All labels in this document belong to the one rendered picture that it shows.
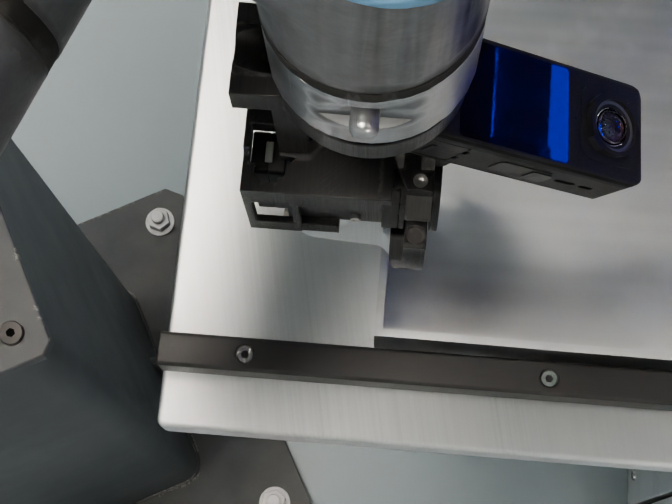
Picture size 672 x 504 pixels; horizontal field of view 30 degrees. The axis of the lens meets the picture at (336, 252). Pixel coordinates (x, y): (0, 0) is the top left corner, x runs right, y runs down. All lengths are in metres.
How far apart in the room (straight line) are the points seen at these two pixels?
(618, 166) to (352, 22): 0.20
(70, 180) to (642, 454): 1.12
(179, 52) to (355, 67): 1.33
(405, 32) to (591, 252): 0.35
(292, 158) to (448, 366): 0.18
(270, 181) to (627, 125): 0.15
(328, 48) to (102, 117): 1.32
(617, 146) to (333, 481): 1.06
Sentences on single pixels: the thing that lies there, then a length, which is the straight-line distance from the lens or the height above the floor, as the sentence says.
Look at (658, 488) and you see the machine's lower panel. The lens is 1.32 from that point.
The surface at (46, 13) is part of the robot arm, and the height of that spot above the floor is 1.22.
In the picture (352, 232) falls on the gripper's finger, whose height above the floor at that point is 0.96.
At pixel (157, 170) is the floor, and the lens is 1.64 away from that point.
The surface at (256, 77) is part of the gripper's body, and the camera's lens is 0.46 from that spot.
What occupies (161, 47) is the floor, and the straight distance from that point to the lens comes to 1.71.
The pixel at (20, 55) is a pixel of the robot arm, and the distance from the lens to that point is 0.35.
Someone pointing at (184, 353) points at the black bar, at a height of 0.90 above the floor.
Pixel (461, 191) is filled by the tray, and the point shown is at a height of 0.88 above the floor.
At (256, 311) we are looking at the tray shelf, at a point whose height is 0.88.
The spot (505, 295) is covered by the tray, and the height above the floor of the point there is 0.88.
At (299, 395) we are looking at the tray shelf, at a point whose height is 0.88.
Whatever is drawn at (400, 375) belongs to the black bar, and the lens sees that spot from 0.64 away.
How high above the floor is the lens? 1.53
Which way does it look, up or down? 74 degrees down
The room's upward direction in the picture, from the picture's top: 5 degrees counter-clockwise
